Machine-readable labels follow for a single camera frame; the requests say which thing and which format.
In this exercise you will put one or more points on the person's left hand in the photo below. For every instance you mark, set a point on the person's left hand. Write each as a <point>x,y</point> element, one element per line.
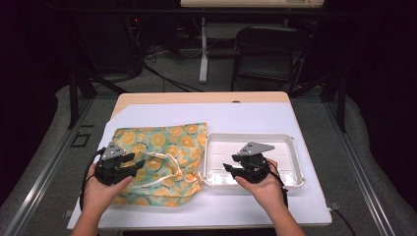
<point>98,195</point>

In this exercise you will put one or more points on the person's right hand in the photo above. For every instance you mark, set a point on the person's right hand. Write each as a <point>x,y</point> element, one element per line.
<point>268,193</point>

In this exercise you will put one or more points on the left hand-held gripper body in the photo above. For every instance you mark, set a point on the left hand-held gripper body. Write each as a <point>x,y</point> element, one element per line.
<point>109,170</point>

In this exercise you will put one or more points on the white desk leg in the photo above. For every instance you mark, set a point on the white desk leg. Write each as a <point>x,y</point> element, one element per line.
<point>204,49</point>

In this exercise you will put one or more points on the white table mat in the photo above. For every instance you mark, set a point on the white table mat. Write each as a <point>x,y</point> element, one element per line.
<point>229,118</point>

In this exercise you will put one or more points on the light desk top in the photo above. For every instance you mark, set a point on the light desk top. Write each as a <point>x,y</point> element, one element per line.
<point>249,3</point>

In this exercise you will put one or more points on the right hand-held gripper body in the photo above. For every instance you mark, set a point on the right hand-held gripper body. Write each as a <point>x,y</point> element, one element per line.
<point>255,168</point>

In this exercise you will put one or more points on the black stand frame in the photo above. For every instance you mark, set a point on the black stand frame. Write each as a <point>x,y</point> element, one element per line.
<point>73,98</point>
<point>342,101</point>

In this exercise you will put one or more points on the metal floor rail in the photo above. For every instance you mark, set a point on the metal floor rail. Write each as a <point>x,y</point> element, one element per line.
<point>49,170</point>
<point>357,167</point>

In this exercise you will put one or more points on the white plastic tray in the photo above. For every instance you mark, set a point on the white plastic tray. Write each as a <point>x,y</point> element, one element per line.
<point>288,154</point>

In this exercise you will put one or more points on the black folding chair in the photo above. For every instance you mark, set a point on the black folding chair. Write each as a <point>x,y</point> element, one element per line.
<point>268,59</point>

